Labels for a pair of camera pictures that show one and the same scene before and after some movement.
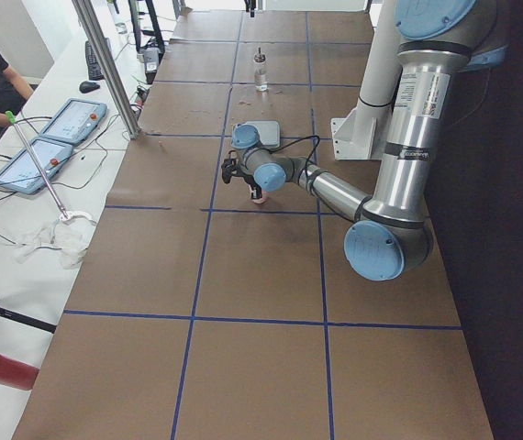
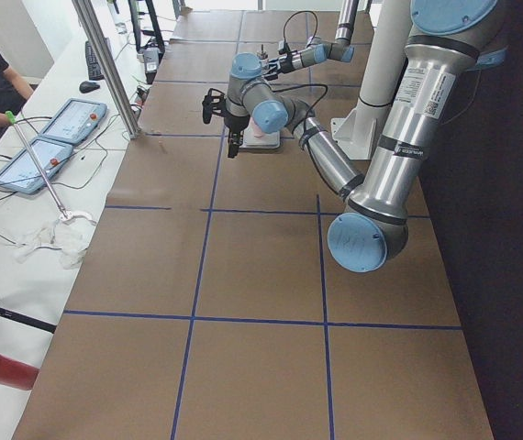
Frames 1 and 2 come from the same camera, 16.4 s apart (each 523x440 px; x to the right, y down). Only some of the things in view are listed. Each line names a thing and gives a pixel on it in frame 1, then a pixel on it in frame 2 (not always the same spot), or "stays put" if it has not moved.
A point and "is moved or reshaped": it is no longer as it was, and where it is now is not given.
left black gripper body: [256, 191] to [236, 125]
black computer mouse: [88, 86] stays put
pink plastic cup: [259, 201] is moved or reshaped
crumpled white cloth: [68, 236] stays put
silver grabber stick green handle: [13, 120] stays put
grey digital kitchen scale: [269, 132] stays put
